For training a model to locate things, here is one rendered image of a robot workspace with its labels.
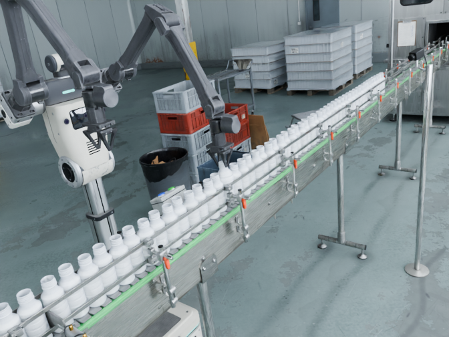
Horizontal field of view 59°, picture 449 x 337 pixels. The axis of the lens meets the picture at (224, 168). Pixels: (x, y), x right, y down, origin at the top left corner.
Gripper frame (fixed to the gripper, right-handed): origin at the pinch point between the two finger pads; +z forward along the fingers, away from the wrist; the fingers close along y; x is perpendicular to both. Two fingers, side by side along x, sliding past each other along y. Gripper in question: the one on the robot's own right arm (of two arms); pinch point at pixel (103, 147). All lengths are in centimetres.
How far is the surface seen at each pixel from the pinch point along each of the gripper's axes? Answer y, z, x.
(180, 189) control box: 2.4, 28.4, 29.7
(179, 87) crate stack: -200, 33, 248
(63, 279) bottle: 15.5, 26.3, -33.3
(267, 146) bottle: 16, 24, 78
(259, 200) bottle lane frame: 21, 44, 60
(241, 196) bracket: 27, 31, 39
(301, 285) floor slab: 7, 139, 121
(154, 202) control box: -2.4, 30.3, 18.7
